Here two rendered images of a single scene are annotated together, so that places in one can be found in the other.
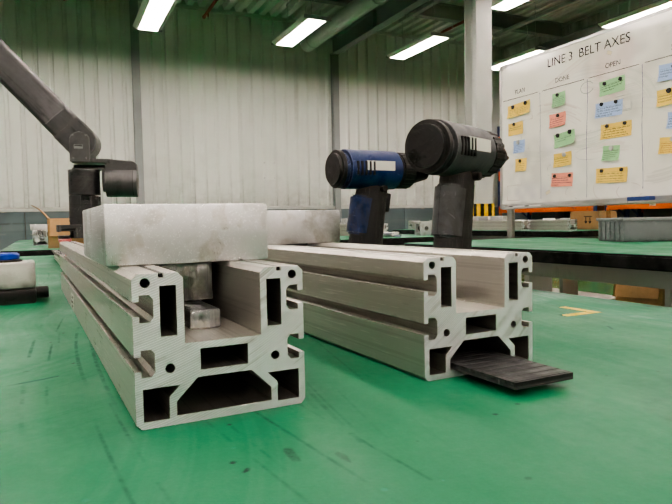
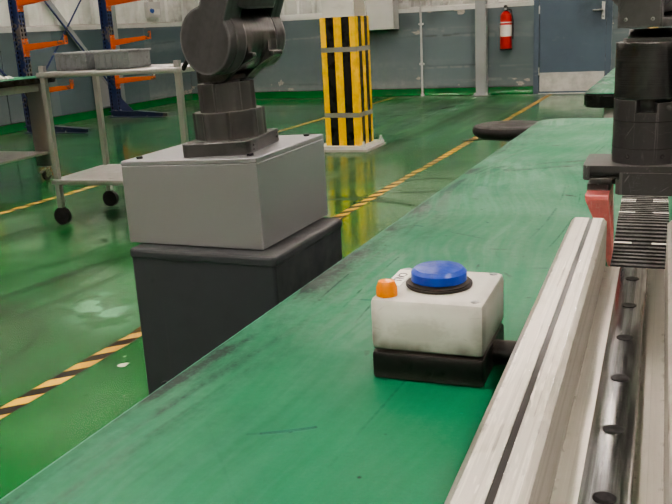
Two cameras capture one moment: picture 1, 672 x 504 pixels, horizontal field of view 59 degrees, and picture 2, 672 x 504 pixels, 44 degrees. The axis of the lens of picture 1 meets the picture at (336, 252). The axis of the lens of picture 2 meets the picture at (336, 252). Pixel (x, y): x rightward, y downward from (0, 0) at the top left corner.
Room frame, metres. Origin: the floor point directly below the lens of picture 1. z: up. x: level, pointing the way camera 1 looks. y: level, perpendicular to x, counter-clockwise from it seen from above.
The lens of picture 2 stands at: (0.45, 0.11, 1.02)
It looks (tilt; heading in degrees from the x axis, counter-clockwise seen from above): 15 degrees down; 49
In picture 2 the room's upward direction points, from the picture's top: 3 degrees counter-clockwise
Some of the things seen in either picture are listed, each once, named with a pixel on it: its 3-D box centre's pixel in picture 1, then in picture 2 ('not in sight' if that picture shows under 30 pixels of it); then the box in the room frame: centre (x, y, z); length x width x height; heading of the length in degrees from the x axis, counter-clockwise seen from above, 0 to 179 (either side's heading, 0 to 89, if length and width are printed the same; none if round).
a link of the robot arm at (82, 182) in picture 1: (87, 182); (656, 69); (1.15, 0.47, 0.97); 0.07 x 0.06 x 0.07; 103
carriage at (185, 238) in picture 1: (167, 249); not in sight; (0.47, 0.13, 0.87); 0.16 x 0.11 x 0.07; 27
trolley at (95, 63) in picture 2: not in sight; (146, 130); (2.83, 4.44, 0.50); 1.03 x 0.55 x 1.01; 120
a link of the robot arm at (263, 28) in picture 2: not in sight; (237, 49); (1.04, 0.95, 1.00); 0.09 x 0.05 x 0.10; 103
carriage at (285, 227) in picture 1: (275, 237); not in sight; (0.78, 0.08, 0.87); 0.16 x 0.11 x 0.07; 27
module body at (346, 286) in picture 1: (275, 274); not in sight; (0.78, 0.08, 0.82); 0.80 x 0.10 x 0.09; 27
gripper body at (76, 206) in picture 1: (85, 214); (646, 139); (1.15, 0.48, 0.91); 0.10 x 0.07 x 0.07; 117
